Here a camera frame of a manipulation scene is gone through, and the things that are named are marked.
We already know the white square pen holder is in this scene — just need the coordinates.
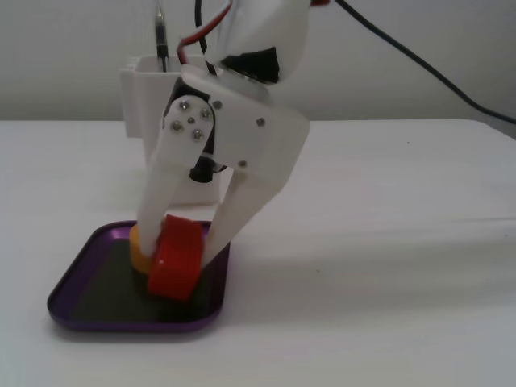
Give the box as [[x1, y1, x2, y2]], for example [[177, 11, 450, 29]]
[[119, 55, 225, 209]]

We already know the red white servo wire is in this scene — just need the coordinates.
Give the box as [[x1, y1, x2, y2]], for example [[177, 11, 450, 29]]
[[176, 0, 235, 66]]

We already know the red cube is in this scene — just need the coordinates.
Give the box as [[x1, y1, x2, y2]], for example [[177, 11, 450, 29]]
[[146, 214, 207, 302]]

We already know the black pen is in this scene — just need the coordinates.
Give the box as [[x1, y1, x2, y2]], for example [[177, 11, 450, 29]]
[[154, 3, 170, 73]]

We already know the purple metal tray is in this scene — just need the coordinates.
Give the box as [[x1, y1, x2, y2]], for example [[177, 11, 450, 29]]
[[47, 219, 231, 334]]

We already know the yellow tape roll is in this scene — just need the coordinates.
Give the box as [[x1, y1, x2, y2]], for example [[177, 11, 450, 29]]
[[128, 224, 163, 274]]

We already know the thick black cable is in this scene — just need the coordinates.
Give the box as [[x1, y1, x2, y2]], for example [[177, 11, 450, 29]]
[[335, 0, 516, 124]]

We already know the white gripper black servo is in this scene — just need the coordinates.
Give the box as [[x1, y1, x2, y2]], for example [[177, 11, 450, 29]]
[[138, 65, 311, 266]]

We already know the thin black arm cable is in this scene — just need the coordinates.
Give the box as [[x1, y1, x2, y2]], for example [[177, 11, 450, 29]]
[[192, 0, 217, 76]]

